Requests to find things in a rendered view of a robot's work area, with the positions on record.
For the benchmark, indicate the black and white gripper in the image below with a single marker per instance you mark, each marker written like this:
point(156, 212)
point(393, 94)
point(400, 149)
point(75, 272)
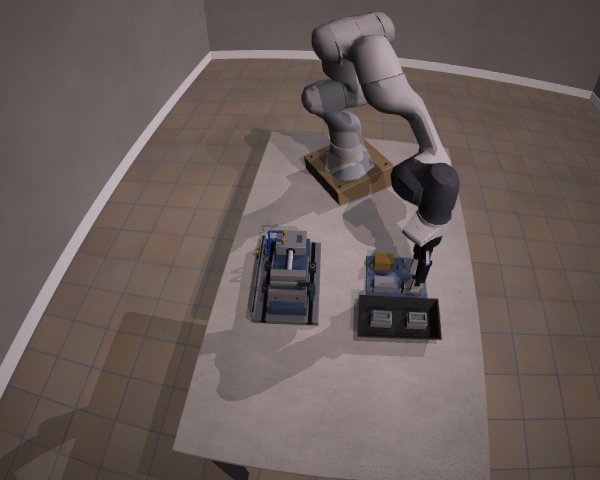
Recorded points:
point(419, 266)

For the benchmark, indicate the grey flat bar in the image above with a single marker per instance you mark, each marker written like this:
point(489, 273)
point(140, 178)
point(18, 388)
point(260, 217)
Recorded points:
point(284, 284)

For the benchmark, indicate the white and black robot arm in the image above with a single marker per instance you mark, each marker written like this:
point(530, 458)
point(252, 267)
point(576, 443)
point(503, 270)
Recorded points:
point(432, 187)

